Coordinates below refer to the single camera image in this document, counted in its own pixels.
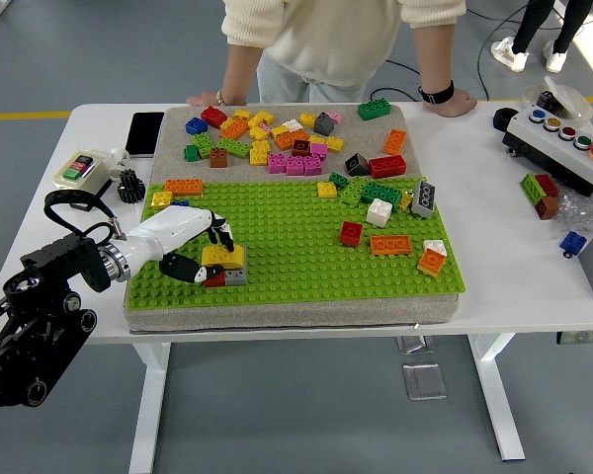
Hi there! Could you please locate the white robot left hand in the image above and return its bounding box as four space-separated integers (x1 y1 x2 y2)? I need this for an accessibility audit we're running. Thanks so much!
118 204 236 286

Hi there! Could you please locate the person's right hand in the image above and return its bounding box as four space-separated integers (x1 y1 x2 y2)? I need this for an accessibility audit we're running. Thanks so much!
186 91 221 108

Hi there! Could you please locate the person's left hand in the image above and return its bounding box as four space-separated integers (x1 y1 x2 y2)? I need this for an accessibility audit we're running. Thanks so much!
423 91 478 119

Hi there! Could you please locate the yellow curved brick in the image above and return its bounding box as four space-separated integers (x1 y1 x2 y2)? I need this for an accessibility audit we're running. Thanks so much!
201 244 246 271

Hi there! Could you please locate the orange toy brick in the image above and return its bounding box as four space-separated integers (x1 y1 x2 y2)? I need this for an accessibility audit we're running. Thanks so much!
382 127 408 156
218 117 250 140
164 178 205 198
369 235 413 257
275 128 310 151

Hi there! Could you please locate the light green toy brick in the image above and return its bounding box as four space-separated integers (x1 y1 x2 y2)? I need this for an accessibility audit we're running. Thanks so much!
519 173 546 202
191 132 215 159
338 176 372 207
214 137 252 159

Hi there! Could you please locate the dark green toy brick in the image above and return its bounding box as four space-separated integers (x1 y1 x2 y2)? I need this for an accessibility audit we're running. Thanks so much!
356 98 393 121
360 181 404 206

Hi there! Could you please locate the grey hollow toy brick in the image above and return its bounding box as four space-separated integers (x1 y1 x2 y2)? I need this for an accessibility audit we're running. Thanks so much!
410 180 438 219

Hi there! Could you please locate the black sloped brick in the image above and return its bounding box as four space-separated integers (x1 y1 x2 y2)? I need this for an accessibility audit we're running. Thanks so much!
344 152 371 177

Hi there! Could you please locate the dark grey sloped brick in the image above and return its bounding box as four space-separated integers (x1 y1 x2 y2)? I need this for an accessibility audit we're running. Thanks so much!
312 112 336 136

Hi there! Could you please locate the green studded baseplate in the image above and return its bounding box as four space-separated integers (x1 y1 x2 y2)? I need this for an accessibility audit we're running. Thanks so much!
125 176 467 311

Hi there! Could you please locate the orange and yellow brick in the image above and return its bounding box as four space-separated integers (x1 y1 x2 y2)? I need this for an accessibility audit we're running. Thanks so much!
416 249 447 277

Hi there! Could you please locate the black smartwatch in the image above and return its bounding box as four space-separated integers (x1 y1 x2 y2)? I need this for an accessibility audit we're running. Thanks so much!
418 79 456 105

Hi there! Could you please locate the black tape roll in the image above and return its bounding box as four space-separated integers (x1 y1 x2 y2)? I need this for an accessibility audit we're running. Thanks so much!
492 107 524 133

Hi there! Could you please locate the black gear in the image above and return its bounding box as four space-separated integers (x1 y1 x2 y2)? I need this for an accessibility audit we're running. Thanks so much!
117 168 146 203

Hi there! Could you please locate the black smartphone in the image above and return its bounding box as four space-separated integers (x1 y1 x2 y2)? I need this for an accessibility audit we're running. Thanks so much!
125 111 166 158

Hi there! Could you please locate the small white fitting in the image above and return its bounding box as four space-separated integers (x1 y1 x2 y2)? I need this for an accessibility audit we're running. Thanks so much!
107 146 130 177

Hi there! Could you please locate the person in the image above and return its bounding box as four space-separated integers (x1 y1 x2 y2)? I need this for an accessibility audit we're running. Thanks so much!
220 0 468 105
490 0 593 74

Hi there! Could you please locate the white button control box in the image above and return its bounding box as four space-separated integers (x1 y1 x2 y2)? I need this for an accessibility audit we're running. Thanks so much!
502 106 593 198

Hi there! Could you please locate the clear lidded plastic container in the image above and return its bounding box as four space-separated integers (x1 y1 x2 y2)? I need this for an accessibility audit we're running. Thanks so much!
522 76 593 124

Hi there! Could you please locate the clear plastic bag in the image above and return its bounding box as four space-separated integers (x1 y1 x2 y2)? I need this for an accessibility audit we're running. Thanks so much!
552 190 593 233

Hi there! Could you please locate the white table leg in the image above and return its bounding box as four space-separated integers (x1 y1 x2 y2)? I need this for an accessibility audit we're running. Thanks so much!
127 342 173 474
466 334 527 463

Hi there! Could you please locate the clear floor plate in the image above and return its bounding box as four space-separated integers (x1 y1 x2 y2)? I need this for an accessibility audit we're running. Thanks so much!
401 363 449 401
396 335 439 355

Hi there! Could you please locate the table height control panel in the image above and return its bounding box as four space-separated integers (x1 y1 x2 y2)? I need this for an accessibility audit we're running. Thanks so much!
555 331 593 346

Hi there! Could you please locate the black floor cable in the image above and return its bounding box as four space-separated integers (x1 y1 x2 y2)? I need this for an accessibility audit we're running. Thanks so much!
476 0 543 101
369 57 439 104

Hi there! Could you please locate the cream switch box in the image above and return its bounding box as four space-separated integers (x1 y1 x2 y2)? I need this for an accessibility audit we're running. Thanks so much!
52 149 113 201

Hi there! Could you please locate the blue brick with key ring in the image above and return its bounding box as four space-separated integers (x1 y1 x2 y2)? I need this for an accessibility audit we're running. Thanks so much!
558 230 588 259

